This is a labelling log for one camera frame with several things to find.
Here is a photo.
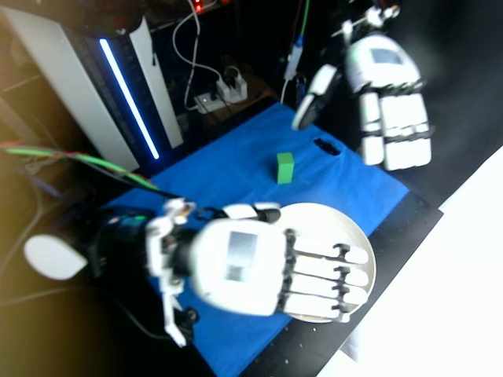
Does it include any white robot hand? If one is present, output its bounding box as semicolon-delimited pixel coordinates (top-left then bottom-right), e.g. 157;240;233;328
291;33;434;173
187;201;371;325

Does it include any green cube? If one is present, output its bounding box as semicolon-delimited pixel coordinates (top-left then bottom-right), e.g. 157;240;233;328
276;152;296;185

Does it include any white round plate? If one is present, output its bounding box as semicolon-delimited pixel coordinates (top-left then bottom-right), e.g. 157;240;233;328
274;202;377;324

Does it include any white and blue connector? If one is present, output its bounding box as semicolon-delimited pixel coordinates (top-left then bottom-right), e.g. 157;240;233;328
281;35;307;82

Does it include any blue cloth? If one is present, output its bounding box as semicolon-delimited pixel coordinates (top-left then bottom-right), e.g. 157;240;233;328
102;102;410;377

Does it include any white power strip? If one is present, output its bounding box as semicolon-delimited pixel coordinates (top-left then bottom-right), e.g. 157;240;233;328
194;65;249;115

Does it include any white column with blue light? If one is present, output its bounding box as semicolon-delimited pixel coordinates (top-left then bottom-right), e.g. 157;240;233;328
0;5;185;170

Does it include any white cable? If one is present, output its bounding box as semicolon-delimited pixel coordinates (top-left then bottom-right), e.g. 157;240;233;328
171;0;239;112

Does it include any green and red cable bundle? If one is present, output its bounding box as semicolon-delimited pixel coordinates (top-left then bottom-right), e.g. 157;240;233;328
0;141;182;200

